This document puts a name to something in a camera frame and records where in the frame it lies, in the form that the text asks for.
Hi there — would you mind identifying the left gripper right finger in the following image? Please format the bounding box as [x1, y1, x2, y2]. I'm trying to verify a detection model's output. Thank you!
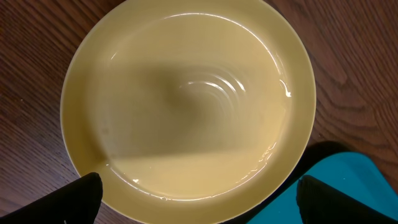
[296, 175, 397, 224]

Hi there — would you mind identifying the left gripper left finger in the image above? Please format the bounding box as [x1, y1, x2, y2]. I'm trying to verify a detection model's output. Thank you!
[1, 172, 103, 224]

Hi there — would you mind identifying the yellow round plate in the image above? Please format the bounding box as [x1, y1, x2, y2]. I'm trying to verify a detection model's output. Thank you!
[60, 0, 316, 223]

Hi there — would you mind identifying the teal plastic serving tray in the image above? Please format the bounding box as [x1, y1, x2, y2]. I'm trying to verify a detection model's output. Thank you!
[248, 152, 397, 224]

